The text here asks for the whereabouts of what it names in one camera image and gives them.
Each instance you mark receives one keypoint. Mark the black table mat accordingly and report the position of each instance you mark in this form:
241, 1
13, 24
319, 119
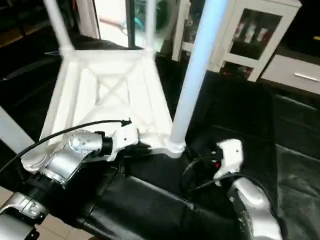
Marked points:
270, 140

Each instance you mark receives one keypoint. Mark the white glass door cabinet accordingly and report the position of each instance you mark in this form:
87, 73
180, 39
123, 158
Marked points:
240, 32

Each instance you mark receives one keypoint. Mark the white plastic table leg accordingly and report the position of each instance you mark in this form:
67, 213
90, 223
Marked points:
195, 70
150, 22
12, 130
59, 25

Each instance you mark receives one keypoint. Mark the white drawer unit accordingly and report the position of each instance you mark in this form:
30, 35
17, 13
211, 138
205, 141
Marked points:
297, 72

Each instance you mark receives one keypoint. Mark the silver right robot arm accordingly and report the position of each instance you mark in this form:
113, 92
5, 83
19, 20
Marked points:
255, 210

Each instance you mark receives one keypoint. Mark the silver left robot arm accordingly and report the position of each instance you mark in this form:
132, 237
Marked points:
50, 175

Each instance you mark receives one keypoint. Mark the white plastic table top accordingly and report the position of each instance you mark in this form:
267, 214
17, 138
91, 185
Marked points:
110, 95

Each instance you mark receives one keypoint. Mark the teal plastic stool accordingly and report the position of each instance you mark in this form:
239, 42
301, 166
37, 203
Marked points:
160, 15

